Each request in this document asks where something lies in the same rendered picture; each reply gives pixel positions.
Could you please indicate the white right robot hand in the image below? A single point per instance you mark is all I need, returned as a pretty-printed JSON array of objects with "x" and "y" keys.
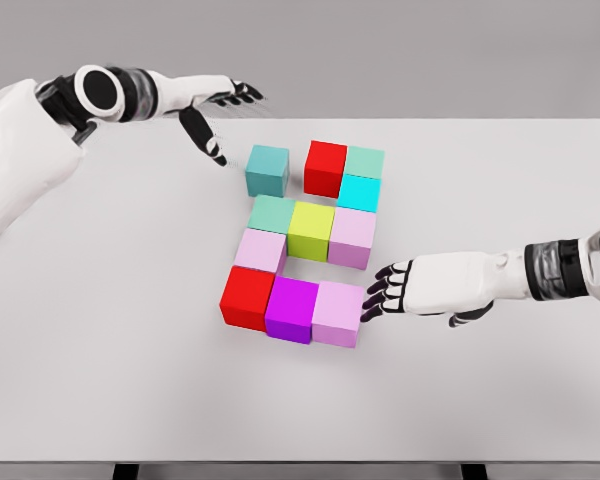
[{"x": 430, "y": 287}]

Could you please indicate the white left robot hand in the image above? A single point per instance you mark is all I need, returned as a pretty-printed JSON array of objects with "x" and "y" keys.
[{"x": 207, "y": 90}]

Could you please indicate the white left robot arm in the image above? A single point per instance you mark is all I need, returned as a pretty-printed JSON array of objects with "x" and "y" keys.
[{"x": 25, "y": 145}]

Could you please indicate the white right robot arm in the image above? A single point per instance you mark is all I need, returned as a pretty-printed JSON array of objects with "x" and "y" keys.
[{"x": 555, "y": 272}]

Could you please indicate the light pink cube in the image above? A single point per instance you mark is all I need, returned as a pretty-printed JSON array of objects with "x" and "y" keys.
[
  {"x": 352, "y": 237},
  {"x": 337, "y": 314},
  {"x": 259, "y": 249}
]

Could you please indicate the teal cube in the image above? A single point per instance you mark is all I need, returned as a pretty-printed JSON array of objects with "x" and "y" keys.
[{"x": 266, "y": 171}]

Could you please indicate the cyan cube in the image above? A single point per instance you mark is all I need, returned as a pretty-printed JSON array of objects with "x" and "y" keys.
[{"x": 360, "y": 194}]

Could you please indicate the yellow-green cube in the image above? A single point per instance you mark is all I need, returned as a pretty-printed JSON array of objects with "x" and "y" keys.
[{"x": 310, "y": 231}]

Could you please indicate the mint green cube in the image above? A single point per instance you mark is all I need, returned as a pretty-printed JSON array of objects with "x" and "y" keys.
[
  {"x": 365, "y": 162},
  {"x": 272, "y": 214}
]

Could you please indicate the red cube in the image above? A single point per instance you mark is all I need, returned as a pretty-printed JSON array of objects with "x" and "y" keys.
[
  {"x": 325, "y": 167},
  {"x": 245, "y": 297}
]

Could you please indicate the magenta cube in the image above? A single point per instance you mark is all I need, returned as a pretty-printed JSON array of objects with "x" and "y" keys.
[{"x": 290, "y": 310}]

